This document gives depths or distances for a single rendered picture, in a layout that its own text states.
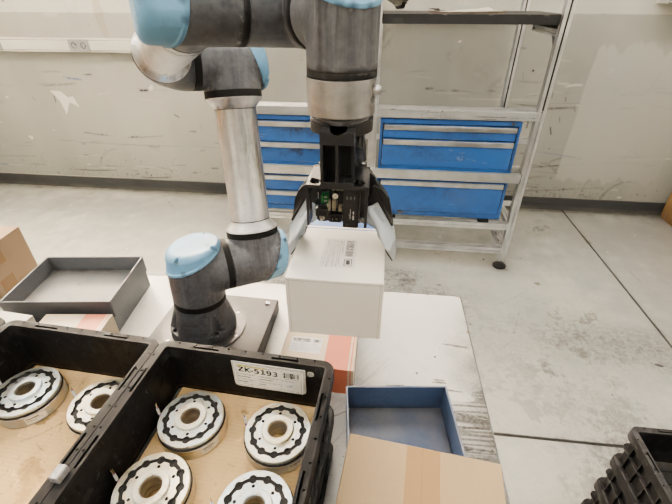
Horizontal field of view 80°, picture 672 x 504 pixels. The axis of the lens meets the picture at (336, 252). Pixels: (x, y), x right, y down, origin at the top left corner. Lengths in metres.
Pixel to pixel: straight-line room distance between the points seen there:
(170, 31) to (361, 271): 0.33
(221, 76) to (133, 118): 2.82
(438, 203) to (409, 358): 1.52
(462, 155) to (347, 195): 1.88
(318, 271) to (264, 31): 0.28
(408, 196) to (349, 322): 1.88
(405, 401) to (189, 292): 0.50
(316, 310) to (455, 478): 0.31
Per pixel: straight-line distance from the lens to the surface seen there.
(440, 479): 0.65
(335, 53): 0.42
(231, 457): 0.70
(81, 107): 3.87
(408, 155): 2.27
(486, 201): 2.44
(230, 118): 0.87
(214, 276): 0.88
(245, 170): 0.87
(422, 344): 1.03
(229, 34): 0.49
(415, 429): 0.87
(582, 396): 2.06
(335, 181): 0.44
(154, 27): 0.47
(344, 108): 0.43
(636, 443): 1.18
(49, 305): 1.20
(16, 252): 1.47
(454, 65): 3.06
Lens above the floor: 1.42
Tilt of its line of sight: 33 degrees down
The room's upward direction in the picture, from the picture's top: straight up
